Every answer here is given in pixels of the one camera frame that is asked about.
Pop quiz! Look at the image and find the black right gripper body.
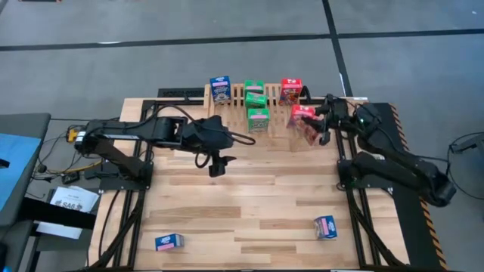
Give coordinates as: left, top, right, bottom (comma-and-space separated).
321, 94, 351, 131

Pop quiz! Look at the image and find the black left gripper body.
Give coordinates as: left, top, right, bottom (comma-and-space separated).
196, 115, 236, 156

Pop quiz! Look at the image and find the green Apple Jacks cereal box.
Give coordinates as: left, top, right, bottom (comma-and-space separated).
244, 92, 268, 110
247, 107, 271, 134
244, 79, 265, 95

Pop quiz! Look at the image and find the blue Frosted Flakes cereal box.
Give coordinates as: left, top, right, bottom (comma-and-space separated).
209, 75, 232, 106
154, 233, 186, 252
313, 215, 338, 240

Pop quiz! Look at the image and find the wooden slatted shelf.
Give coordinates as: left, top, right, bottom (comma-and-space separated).
203, 83, 304, 153

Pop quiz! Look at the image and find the black perforated strip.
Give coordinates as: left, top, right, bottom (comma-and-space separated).
157, 87, 205, 98

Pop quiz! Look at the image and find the black mat with hazard stripe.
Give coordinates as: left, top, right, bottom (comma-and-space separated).
372, 102, 449, 271

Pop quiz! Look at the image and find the printed white paper sheet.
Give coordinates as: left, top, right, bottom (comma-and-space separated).
48, 185, 101, 213

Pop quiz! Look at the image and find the plain white paper sheet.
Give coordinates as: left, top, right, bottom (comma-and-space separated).
36, 221, 84, 240

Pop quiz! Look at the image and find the blue sheet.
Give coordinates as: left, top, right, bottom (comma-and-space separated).
0, 132, 42, 212

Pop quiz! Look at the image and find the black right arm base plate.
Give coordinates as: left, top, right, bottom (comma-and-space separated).
337, 158, 395, 190

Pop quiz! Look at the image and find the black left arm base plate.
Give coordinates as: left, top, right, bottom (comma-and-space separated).
98, 162, 154, 192

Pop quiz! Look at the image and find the yellow power cable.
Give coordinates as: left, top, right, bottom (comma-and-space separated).
67, 128, 103, 175

